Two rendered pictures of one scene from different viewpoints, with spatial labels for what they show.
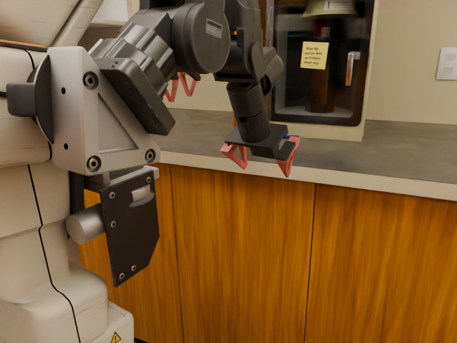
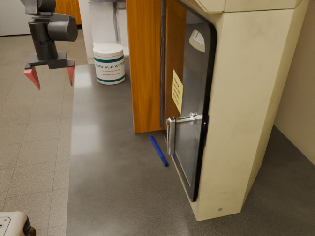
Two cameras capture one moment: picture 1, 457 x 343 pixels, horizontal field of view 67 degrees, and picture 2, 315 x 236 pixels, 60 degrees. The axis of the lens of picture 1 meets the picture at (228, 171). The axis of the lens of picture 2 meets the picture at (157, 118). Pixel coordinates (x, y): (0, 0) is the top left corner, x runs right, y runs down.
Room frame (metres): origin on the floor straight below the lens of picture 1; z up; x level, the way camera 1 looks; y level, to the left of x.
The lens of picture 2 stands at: (0.74, -0.68, 1.50)
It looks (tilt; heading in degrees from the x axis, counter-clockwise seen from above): 34 degrees down; 54
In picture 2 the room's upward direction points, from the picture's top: straight up
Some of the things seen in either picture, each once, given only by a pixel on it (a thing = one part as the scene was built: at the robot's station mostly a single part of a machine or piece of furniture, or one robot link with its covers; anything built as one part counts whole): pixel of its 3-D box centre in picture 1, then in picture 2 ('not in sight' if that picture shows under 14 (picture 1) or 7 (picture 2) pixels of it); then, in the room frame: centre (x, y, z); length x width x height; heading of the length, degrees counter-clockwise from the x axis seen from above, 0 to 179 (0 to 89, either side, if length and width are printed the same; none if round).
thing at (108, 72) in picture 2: not in sight; (109, 63); (1.26, 0.38, 1.02); 0.13 x 0.13 x 0.15
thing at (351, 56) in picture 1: (349, 68); (179, 134); (1.04, -0.36, 1.17); 0.05 x 0.03 x 0.10; 156
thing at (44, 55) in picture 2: not in sight; (46, 51); (0.94, 0.13, 1.22); 0.10 x 0.07 x 0.07; 157
